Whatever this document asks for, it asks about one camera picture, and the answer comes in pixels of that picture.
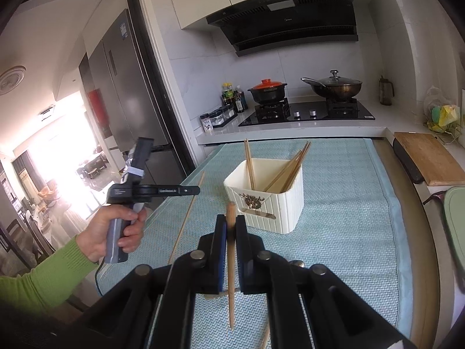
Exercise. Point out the wooden cutting board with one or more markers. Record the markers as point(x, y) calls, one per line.
point(428, 160)

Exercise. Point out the clear plastic bag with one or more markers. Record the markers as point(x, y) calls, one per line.
point(443, 116)

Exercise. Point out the green label oil bottle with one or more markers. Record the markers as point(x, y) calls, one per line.
point(228, 96)

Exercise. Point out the red pot lid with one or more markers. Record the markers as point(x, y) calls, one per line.
point(268, 84)

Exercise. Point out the glass pitcher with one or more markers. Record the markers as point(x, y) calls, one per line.
point(386, 92)

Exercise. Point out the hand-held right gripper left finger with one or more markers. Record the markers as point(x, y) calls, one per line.
point(219, 254)

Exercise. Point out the black glass gas stove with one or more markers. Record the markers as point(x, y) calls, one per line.
point(308, 111)

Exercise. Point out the round ceiling vent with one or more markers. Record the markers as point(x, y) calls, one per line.
point(12, 78)

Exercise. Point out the pale green woven mat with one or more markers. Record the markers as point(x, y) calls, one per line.
point(345, 225)

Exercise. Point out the black spice jar rack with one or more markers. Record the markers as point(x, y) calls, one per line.
point(223, 118)

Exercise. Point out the black range hood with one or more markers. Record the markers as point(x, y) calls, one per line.
point(290, 21)

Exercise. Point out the wooden chopstick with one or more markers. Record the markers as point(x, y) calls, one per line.
point(248, 163)
point(282, 170)
point(187, 218)
point(210, 295)
point(231, 309)
point(251, 167)
point(289, 167)
point(295, 167)

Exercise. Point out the person's left forearm green sleeve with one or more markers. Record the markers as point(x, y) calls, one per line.
point(40, 283)

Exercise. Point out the pale green tray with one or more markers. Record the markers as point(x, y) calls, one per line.
point(456, 225)

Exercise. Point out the grey refrigerator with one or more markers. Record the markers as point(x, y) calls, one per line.
point(127, 91)

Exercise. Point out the spice jar with white label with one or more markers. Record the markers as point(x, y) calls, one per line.
point(206, 123)

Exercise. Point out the cream ribbed utensil holder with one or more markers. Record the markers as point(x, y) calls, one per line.
point(283, 207)

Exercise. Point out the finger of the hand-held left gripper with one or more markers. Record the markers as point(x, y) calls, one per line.
point(189, 190)

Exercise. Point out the dark soy sauce bottle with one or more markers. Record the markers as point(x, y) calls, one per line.
point(240, 101)

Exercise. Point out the person's left hand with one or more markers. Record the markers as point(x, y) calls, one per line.
point(90, 240)

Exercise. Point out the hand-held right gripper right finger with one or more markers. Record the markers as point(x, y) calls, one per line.
point(242, 254)

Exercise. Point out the dark metal wok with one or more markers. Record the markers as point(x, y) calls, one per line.
point(339, 91)

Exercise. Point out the black clay pot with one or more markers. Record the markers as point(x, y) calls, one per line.
point(267, 96)

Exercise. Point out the glass wok lid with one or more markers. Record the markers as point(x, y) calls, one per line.
point(336, 79)

